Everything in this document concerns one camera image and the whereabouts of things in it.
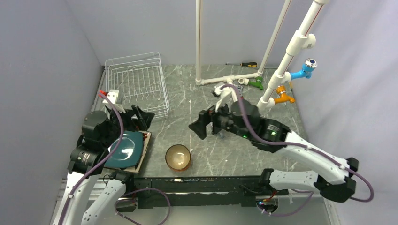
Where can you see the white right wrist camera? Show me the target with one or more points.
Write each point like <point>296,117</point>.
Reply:
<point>223,94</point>

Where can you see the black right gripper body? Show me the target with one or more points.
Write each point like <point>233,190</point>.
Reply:
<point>223,118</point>

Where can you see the orange plastic faucet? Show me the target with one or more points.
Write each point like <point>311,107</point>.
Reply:
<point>283,96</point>

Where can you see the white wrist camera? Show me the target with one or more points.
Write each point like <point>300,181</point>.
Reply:
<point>223,94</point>
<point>115,96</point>

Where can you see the red-handled adjustable wrench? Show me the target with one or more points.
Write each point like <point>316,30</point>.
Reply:
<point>240,88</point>

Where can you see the teal square plate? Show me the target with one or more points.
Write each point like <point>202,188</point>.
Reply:
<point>129,152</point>

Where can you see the black yellow screwdriver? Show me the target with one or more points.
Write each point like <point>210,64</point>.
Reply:
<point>244,64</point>

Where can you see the brown patterned bowl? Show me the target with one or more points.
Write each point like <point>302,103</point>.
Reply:
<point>178,157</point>

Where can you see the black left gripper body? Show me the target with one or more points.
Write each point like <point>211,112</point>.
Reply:
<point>128,123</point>

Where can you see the white wire dish rack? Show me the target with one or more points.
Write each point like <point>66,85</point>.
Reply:
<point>141,81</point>

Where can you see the blue plastic faucet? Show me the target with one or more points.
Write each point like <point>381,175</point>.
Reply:
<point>308,67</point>

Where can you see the green plastic faucet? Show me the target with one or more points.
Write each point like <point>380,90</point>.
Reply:
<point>257,83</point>

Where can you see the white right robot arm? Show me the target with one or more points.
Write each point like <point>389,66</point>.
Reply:
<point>328,175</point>

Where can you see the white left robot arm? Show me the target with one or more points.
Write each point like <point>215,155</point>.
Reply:
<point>98,171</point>

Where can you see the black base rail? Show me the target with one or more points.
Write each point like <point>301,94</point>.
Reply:
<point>151,192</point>

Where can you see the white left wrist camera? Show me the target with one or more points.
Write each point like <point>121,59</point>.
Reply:
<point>115,96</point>

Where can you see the beige floral square plate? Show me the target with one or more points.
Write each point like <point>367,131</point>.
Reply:
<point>147,137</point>

